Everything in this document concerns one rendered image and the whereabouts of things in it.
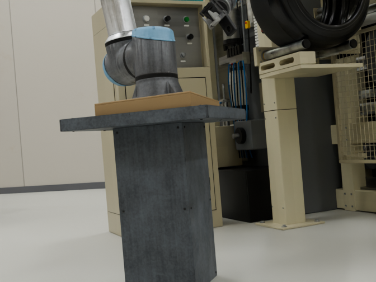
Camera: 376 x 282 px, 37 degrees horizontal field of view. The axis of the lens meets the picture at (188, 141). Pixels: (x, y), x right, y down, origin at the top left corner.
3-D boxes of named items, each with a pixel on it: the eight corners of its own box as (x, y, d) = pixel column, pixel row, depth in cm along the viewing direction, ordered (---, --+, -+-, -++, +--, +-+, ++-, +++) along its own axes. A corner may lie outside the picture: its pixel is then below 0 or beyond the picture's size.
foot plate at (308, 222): (255, 224, 308) (254, 220, 308) (295, 218, 319) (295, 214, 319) (282, 230, 283) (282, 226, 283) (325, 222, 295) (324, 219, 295)
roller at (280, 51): (262, 60, 287) (261, 51, 287) (269, 60, 289) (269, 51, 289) (303, 48, 256) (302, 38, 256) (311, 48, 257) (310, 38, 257)
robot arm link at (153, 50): (149, 71, 184) (145, 19, 185) (124, 81, 198) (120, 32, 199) (186, 73, 193) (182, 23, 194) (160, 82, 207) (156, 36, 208)
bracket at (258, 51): (254, 66, 288) (252, 47, 288) (316, 65, 305) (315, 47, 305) (257, 65, 285) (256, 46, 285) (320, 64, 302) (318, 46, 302)
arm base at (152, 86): (176, 98, 183) (174, 69, 183) (123, 105, 188) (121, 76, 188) (192, 104, 201) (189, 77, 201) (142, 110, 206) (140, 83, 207)
